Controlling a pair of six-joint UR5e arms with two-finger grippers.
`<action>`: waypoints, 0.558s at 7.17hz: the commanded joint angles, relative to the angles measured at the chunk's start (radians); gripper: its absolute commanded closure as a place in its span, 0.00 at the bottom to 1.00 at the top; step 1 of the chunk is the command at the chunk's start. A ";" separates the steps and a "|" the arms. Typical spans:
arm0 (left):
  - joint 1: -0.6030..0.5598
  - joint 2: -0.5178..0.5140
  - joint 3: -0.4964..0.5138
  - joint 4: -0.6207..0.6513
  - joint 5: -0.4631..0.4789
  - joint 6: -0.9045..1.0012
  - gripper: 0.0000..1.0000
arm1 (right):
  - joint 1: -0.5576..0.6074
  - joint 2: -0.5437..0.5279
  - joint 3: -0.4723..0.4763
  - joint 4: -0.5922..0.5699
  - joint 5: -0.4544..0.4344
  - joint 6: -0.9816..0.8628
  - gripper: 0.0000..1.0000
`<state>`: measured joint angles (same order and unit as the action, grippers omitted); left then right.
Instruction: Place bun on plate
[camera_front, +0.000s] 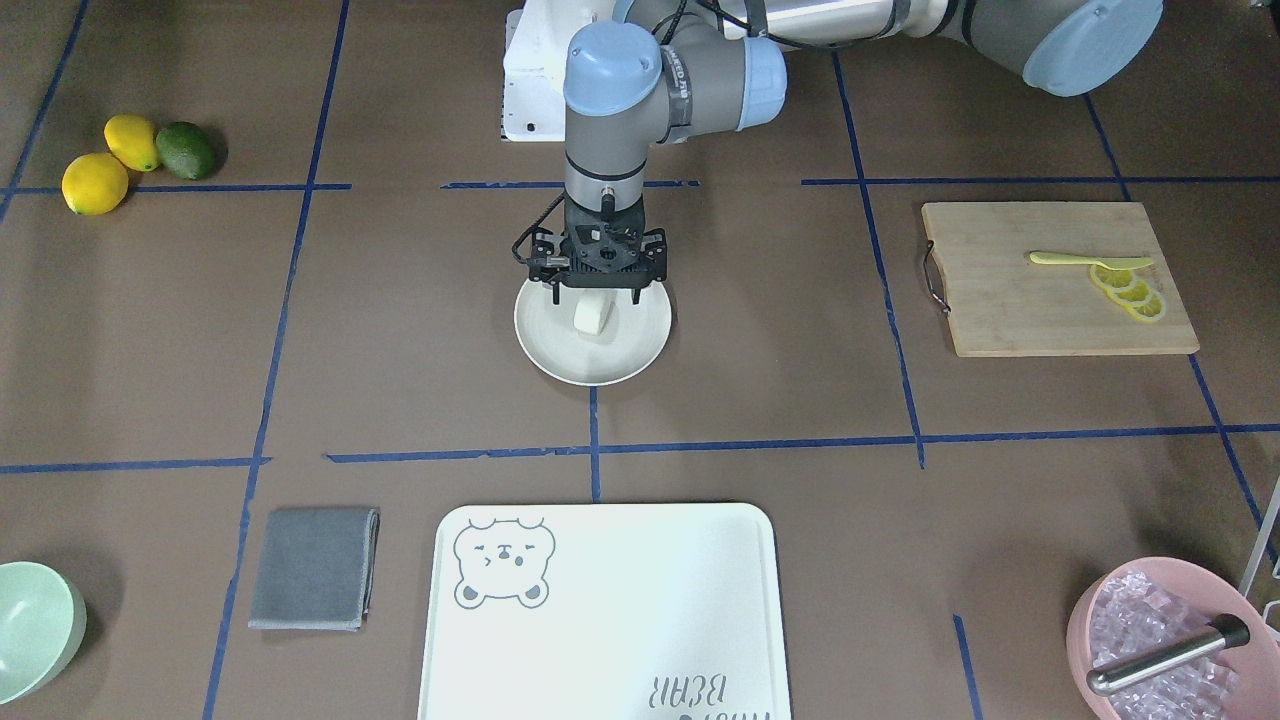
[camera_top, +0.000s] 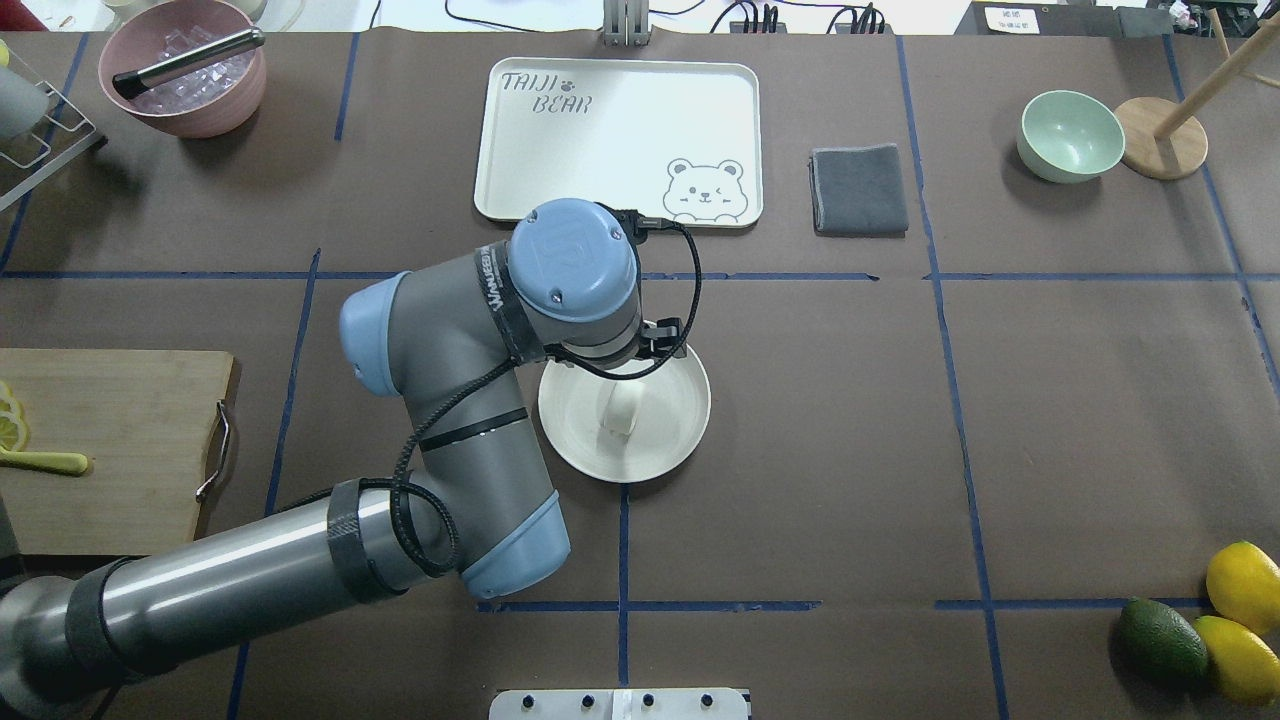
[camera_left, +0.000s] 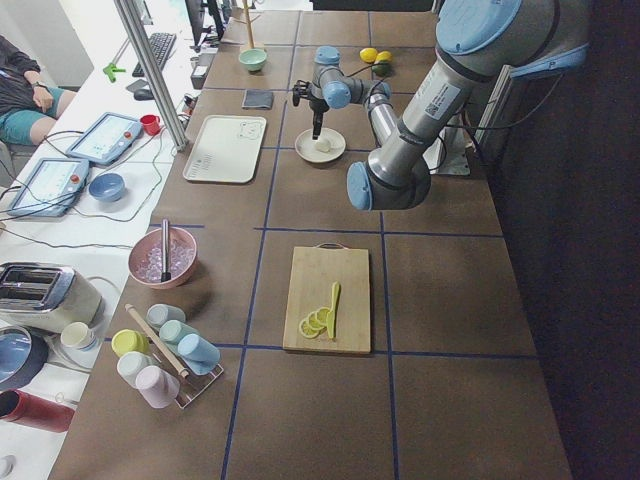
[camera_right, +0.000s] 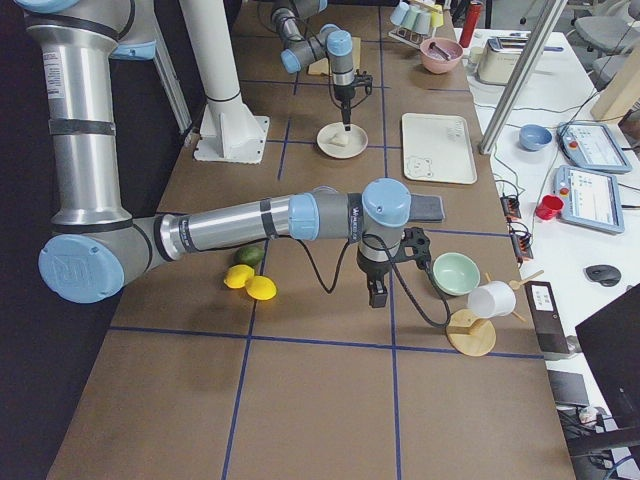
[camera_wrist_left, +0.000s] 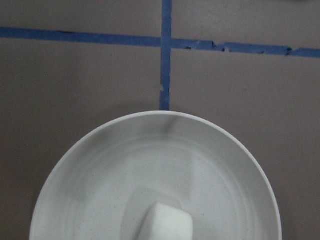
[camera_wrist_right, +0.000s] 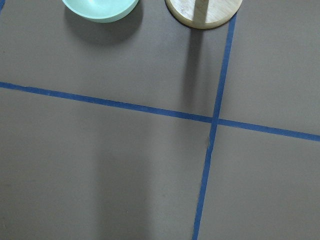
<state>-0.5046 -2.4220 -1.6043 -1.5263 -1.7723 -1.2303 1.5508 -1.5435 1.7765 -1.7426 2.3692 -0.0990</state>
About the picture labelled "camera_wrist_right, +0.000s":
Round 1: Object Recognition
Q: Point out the wooden mug stand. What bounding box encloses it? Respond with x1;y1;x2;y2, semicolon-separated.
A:
165;0;243;30

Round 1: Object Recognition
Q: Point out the mint green bowl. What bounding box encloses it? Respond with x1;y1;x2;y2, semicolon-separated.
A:
62;0;139;23

